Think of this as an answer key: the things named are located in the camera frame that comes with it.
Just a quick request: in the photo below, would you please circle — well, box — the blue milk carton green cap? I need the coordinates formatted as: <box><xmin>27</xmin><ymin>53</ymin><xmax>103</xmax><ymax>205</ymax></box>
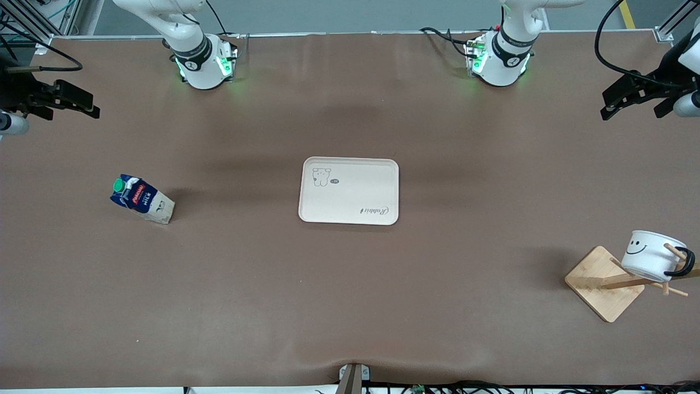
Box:
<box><xmin>110</xmin><ymin>174</ymin><xmax>176</xmax><ymax>225</ymax></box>

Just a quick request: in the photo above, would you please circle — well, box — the white smiley cup black handle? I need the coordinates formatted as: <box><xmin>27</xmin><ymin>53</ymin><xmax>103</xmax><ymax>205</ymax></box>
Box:
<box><xmin>621</xmin><ymin>230</ymin><xmax>696</xmax><ymax>283</ymax></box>

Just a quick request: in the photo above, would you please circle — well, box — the wooden cup stand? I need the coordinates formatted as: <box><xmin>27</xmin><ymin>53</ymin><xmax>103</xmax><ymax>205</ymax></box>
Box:
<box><xmin>565</xmin><ymin>243</ymin><xmax>700</xmax><ymax>323</ymax></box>

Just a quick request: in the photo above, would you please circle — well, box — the cream tray with bear print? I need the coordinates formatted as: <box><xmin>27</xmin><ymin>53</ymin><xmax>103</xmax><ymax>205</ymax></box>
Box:
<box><xmin>298</xmin><ymin>157</ymin><xmax>400</xmax><ymax>225</ymax></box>

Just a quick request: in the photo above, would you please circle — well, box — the metal table clamp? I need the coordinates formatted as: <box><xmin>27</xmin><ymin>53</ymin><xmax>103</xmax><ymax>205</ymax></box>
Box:
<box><xmin>339</xmin><ymin>363</ymin><xmax>371</xmax><ymax>394</ymax></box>

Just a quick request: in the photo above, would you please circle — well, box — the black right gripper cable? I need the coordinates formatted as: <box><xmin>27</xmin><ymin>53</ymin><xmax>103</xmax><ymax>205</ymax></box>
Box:
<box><xmin>0</xmin><ymin>21</ymin><xmax>84</xmax><ymax>73</ymax></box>

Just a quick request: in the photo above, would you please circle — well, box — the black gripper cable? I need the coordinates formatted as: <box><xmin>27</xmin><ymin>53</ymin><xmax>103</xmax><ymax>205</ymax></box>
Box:
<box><xmin>594</xmin><ymin>0</ymin><xmax>676</xmax><ymax>89</ymax></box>
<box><xmin>0</xmin><ymin>21</ymin><xmax>84</xmax><ymax>73</ymax></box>

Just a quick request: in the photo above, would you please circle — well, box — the aluminium frame profile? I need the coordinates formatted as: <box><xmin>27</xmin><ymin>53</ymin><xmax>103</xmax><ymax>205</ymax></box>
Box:
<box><xmin>0</xmin><ymin>0</ymin><xmax>84</xmax><ymax>55</ymax></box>
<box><xmin>654</xmin><ymin>0</ymin><xmax>700</xmax><ymax>43</ymax></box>

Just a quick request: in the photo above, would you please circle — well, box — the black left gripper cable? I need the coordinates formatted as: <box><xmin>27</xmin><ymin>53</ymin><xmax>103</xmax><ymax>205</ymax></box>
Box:
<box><xmin>594</xmin><ymin>0</ymin><xmax>676</xmax><ymax>89</ymax></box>

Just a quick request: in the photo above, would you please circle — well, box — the black right arm base cable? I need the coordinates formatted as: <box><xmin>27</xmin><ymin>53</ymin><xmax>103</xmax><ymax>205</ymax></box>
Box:
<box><xmin>205</xmin><ymin>0</ymin><xmax>231</xmax><ymax>37</ymax></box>

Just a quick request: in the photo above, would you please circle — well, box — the black arm base cable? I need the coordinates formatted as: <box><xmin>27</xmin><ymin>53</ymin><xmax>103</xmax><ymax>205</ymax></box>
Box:
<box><xmin>205</xmin><ymin>0</ymin><xmax>231</xmax><ymax>37</ymax></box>
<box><xmin>419</xmin><ymin>27</ymin><xmax>477</xmax><ymax>56</ymax></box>

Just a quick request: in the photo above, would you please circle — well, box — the black left arm base cable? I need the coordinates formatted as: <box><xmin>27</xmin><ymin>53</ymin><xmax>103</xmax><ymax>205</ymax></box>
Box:
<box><xmin>419</xmin><ymin>27</ymin><xmax>477</xmax><ymax>56</ymax></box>

